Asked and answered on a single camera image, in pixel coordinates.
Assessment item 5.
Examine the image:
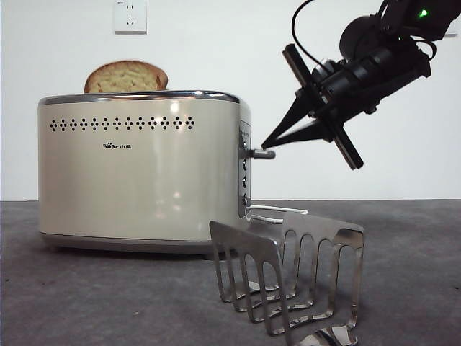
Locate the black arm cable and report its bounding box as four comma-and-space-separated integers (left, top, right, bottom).
291, 0, 325, 68

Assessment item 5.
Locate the stainless steel toast rack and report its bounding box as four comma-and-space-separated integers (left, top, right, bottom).
208, 212, 364, 346

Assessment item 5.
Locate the cream Bear toaster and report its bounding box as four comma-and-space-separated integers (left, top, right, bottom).
37, 89, 253, 259

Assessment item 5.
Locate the white power cable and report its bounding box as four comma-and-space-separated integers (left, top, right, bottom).
248, 204, 309, 224

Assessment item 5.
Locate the grey toaster lever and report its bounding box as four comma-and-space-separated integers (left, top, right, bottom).
250, 147, 277, 160

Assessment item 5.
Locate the brown-crusted bread slice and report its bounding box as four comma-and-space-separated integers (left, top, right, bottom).
84, 61, 169, 94

